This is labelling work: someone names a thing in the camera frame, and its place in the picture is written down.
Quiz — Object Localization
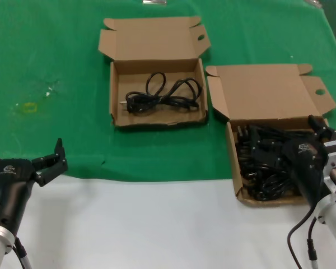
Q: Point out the tangled black power cables pile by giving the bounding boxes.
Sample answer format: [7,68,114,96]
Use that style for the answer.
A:
[235,124,314,201]

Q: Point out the cardboard box with torn rim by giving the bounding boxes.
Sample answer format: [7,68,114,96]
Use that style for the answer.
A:
[97,16,212,130]

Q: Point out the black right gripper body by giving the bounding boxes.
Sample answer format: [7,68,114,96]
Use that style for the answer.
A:
[279,139,329,208]

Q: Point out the brown cardboard box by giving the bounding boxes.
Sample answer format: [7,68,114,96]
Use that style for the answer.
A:
[206,63,336,208]

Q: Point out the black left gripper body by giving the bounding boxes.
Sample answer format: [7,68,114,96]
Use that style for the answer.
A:
[0,158,39,236]

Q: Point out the right arm connector cable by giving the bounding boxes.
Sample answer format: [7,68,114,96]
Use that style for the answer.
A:
[306,217,320,269]

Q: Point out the black power cable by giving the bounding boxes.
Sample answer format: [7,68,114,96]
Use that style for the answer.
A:
[120,72,203,115]

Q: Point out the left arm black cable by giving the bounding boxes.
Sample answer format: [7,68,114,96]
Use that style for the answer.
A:
[12,236,33,269]

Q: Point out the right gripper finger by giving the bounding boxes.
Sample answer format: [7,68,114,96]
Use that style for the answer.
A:
[307,114,336,144]
[250,125,289,170]

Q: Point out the green tablecloth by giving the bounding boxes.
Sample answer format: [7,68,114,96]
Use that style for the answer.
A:
[0,0,336,183]

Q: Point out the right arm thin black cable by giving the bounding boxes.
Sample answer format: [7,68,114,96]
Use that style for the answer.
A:
[286,207,317,269]

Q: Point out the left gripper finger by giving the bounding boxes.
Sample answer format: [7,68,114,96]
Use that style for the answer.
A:
[30,137,69,187]

